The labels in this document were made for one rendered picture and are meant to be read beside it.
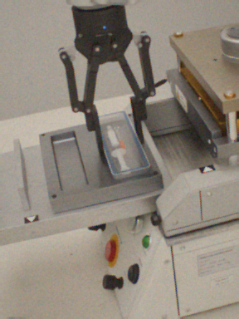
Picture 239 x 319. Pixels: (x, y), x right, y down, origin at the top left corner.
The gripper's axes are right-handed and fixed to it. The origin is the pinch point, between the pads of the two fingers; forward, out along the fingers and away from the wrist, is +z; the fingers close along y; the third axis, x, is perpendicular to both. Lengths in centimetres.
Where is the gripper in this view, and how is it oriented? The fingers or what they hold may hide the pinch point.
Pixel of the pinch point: (117, 126)
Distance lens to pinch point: 92.9
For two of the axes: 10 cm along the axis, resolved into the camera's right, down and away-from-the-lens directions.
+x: 1.8, 5.0, -8.4
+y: -9.7, 2.1, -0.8
